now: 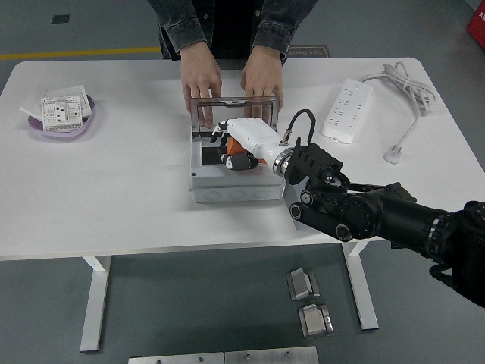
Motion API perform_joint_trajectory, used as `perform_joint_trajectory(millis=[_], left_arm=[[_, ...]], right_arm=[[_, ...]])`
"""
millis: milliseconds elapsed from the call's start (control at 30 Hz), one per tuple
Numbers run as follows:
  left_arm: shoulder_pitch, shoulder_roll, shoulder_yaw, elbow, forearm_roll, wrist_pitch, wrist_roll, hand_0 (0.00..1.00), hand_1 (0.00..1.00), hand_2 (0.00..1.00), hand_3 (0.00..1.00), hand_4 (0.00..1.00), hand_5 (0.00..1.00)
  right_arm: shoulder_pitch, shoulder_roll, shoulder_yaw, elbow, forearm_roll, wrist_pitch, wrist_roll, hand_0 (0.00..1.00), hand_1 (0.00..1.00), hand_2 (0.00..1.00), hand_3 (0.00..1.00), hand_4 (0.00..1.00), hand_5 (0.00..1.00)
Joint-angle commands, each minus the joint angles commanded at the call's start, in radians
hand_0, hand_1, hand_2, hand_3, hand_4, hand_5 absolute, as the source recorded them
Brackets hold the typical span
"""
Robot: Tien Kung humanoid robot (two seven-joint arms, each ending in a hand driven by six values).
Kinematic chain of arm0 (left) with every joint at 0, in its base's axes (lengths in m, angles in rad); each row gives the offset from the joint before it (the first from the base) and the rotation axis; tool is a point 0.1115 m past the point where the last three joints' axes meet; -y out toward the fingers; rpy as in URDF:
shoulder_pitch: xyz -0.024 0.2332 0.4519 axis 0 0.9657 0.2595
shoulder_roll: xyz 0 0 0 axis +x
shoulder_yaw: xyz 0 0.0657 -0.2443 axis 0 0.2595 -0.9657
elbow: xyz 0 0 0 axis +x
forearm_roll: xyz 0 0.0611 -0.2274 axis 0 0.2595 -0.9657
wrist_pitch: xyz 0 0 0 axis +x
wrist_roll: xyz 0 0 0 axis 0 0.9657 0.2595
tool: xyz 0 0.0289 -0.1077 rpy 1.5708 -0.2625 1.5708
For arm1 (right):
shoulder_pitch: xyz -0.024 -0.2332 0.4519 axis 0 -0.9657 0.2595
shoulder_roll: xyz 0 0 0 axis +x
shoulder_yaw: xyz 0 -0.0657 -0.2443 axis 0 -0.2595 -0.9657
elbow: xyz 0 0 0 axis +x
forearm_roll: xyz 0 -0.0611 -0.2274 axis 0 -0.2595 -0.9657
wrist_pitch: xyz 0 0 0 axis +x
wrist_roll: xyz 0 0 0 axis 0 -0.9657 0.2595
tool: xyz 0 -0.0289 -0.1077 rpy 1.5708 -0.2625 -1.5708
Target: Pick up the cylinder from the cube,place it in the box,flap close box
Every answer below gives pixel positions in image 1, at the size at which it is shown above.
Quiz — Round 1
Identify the person's left hand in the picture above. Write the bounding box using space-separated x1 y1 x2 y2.
240 48 284 121

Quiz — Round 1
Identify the white power strip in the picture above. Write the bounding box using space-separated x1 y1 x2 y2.
320 78 374 145

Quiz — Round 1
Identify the purple bowl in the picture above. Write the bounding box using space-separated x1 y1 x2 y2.
27 94 98 139

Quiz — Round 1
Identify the orange cylinder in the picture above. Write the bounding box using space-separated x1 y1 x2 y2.
225 135 266 166

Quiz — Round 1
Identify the red box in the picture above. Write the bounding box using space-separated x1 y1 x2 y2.
465 7 485 45

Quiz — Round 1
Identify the white table leg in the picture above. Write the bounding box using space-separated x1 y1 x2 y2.
343 241 380 331
80 256 112 353

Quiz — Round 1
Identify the grey metal block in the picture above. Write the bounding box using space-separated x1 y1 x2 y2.
298 303 335 338
286 268 321 302

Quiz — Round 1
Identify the grey cube with round hole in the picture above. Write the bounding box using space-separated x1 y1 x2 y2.
282 176 315 232

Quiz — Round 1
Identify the person's right hand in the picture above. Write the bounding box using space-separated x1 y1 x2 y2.
180 48 224 129

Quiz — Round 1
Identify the grey metal base plate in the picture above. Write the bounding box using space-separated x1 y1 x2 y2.
127 352 225 364

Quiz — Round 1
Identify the person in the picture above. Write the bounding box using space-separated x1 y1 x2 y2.
157 0 293 61

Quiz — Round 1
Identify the white socket module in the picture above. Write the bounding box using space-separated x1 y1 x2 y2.
39 96 83 133

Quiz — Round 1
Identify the grey electrical box with lid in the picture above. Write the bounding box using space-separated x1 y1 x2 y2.
188 95 286 205

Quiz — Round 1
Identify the white switch cover plate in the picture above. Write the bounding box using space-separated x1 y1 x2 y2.
20 86 49 117
47 86 95 118

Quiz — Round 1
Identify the white power cord with plug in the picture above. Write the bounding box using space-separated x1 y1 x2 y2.
359 61 437 165

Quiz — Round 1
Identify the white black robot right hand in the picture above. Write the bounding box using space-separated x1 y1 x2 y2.
210 118 293 174

